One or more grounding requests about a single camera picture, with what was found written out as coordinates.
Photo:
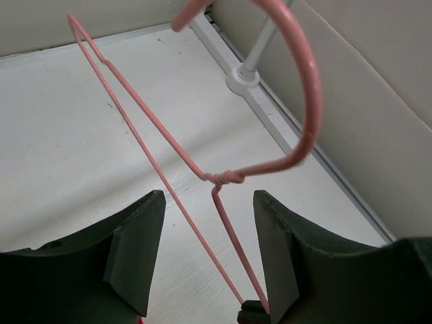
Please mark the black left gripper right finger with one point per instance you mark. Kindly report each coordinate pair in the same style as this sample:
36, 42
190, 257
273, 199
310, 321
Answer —
315, 276

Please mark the white metal clothes rack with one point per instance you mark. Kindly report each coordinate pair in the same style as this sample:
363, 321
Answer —
243, 79

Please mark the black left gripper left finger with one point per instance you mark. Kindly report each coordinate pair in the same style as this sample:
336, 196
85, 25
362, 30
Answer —
100, 274

